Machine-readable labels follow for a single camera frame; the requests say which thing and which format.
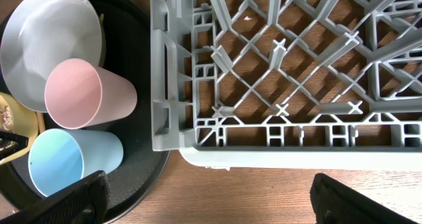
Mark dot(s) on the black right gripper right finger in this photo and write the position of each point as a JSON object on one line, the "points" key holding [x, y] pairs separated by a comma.
{"points": [[336, 203]]}

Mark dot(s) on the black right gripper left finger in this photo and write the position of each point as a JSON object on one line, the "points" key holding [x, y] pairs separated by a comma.
{"points": [[85, 201]]}

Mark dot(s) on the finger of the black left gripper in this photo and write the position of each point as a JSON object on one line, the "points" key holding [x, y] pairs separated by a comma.
{"points": [[12, 143]]}

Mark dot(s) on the yellow bowl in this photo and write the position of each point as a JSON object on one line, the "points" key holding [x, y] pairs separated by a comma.
{"points": [[18, 119]]}

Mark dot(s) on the blue cup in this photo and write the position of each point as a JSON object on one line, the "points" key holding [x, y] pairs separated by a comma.
{"points": [[61, 157]]}

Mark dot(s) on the pink cup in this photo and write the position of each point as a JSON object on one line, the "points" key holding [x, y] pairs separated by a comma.
{"points": [[78, 94]]}

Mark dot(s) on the grey plate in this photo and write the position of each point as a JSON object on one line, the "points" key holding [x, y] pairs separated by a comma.
{"points": [[38, 36]]}

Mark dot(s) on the grey dishwasher rack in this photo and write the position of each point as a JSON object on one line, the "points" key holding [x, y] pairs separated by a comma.
{"points": [[308, 84]]}

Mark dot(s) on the right wooden chopstick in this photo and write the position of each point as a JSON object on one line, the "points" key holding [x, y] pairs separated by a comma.
{"points": [[41, 122]]}

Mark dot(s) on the round black serving tray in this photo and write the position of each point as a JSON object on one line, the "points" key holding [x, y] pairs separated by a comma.
{"points": [[127, 54]]}

